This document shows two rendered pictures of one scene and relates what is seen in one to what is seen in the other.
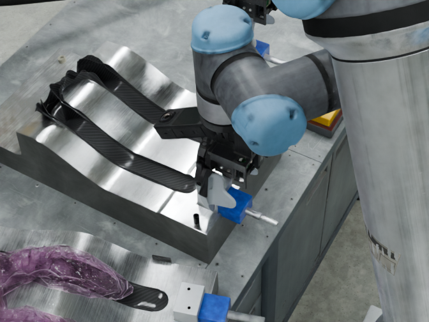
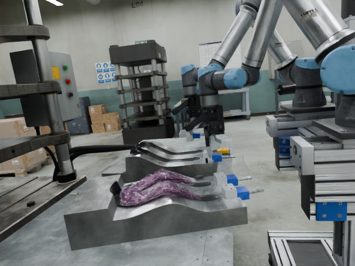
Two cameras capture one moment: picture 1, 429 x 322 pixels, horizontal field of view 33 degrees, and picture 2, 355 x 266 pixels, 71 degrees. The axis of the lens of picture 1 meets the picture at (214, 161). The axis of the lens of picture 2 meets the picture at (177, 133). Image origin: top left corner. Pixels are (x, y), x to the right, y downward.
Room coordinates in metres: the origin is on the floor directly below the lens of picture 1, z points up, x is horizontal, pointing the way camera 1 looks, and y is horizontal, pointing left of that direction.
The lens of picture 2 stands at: (-0.21, 0.46, 1.22)
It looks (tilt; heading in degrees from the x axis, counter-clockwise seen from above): 11 degrees down; 340
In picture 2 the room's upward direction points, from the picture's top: 6 degrees counter-clockwise
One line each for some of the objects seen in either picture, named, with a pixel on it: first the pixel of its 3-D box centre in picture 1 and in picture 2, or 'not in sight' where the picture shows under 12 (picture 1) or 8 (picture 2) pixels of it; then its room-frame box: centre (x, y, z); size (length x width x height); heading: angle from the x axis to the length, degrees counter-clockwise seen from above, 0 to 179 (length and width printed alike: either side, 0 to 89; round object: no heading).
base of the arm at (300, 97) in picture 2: not in sight; (308, 95); (0.70, -0.58, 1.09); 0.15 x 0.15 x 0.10
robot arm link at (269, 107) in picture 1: (271, 101); (231, 78); (0.60, -0.07, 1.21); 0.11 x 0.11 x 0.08; 21
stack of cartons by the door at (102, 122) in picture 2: not in sight; (105, 117); (7.59, -0.08, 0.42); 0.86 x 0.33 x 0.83; 62
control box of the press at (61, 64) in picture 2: not in sight; (67, 173); (1.43, 0.63, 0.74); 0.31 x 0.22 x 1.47; 147
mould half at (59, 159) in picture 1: (124, 131); (162, 160); (0.87, 0.16, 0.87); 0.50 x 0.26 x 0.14; 57
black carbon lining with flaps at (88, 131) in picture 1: (124, 119); (163, 151); (0.86, 0.15, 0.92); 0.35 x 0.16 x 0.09; 57
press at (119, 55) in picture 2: not in sight; (147, 94); (5.32, -0.92, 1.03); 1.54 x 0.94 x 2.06; 152
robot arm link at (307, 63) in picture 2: not in sight; (307, 70); (0.71, -0.58, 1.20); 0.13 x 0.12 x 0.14; 163
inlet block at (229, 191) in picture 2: not in sight; (243, 192); (0.41, 0.03, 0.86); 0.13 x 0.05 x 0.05; 74
